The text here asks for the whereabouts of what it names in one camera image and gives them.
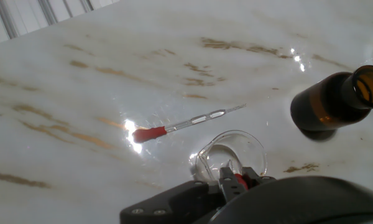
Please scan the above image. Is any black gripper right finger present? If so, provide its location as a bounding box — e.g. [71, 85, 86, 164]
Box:
[241, 166, 276, 187]

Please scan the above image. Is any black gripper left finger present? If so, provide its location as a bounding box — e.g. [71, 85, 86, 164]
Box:
[119, 167, 248, 224]

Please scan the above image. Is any glass dropper red bulb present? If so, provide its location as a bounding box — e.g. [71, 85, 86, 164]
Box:
[132, 103, 247, 144]
[226, 158, 249, 190]

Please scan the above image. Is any clear glass beaker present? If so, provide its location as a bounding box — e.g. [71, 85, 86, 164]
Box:
[188, 129, 268, 183]

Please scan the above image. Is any brown glass bottle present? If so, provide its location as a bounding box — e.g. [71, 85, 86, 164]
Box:
[290, 64, 373, 133]

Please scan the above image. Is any marble pattern sheet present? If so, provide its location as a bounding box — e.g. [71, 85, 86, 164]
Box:
[0, 0, 373, 224]

